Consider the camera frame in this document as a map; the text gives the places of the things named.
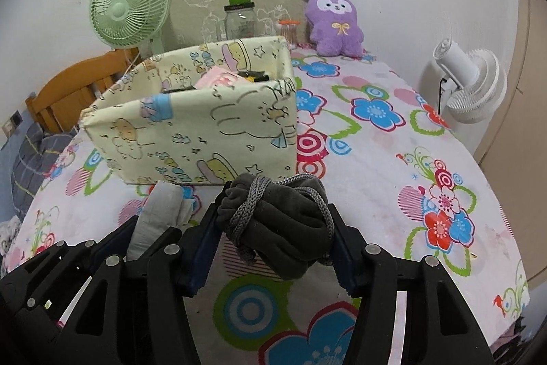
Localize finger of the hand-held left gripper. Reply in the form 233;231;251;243
92;218;138;263

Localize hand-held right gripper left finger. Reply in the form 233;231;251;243
64;198;221;365

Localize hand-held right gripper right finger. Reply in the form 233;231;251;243
331;215;483;365

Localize white cloth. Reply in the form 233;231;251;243
127;180;201;261

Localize dark grey gloves with cord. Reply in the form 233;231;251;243
214;172;336;280

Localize yellow cartoon fabric storage box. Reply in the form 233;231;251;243
81;36;298;186

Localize grey plaid pillow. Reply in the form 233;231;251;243
9;121;82;216

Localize floral blanket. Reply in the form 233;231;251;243
0;46;531;365

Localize wooden bed headboard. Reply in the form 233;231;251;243
25;49;142;132

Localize black and yellow object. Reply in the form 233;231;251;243
239;70;270;83

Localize white standing fan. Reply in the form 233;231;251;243
431;40;508;124

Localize green desk fan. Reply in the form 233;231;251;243
89;0;171;58

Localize purple plush bunny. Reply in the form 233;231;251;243
299;0;365;58

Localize cotton swab jar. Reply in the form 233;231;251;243
278;18;300;49

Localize glass jar with green cap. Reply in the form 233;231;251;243
216;0;259;41

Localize beige door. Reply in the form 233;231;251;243
470;0;547;297

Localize black fan cable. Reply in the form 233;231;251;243
436;78;448;114

